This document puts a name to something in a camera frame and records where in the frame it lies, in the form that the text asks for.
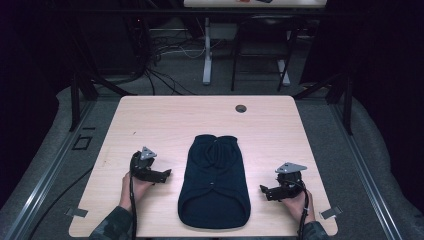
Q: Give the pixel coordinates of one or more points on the person's left hand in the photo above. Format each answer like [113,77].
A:
[128,193]

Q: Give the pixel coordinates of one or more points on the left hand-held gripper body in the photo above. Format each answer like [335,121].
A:
[142,166]

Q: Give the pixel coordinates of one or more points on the dark navy knit garment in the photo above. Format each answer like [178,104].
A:
[214,186]

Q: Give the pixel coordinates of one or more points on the black chair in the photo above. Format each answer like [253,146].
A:
[263,36]

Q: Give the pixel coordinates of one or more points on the aluminium floor rail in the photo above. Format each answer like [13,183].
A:
[50,170]
[366,170]

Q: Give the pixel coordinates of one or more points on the person's right hand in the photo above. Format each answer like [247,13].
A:
[300,206]

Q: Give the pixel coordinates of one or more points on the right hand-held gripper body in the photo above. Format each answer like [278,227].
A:
[289,181]

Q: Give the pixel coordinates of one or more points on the metal table edge bracket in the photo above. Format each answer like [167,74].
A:
[330,212]
[76,212]

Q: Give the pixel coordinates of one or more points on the white desk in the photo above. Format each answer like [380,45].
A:
[233,3]

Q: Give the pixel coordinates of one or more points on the black metal frame stand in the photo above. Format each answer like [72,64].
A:
[347,106]
[74,103]

